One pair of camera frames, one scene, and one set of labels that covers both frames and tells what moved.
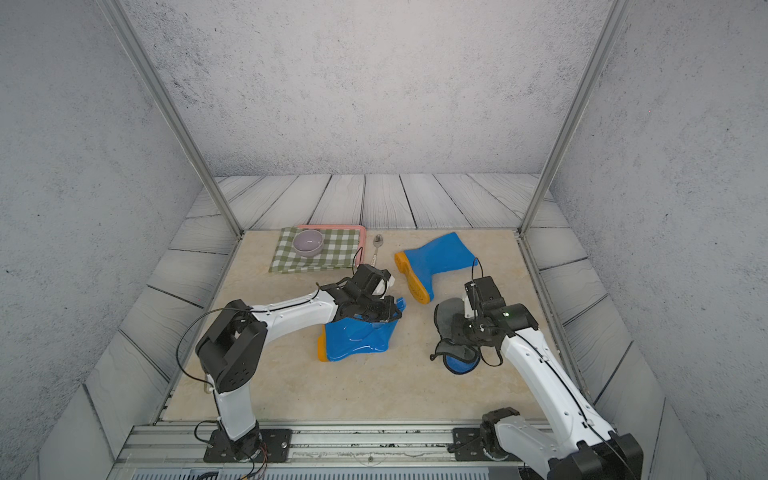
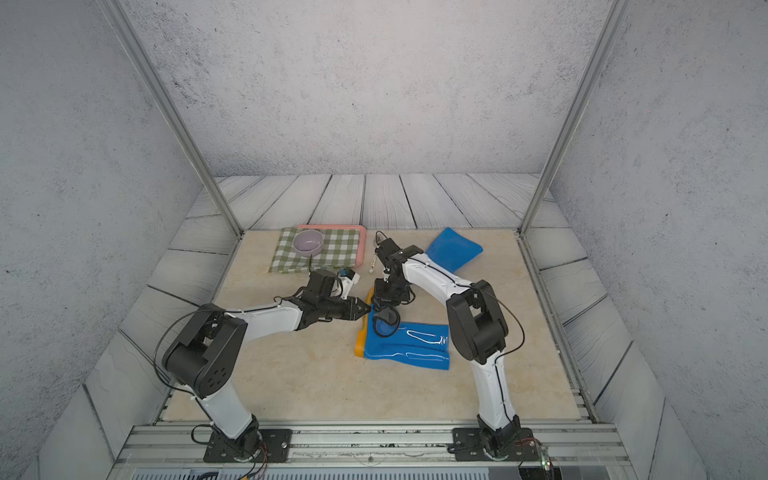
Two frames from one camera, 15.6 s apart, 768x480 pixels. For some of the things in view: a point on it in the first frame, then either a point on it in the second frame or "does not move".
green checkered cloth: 341,249 does not move
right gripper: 459,322 → 381,299
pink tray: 362,234 does not move
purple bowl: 308,242 does not move
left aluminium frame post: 123,28 does not move
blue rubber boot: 355,335 → 413,344
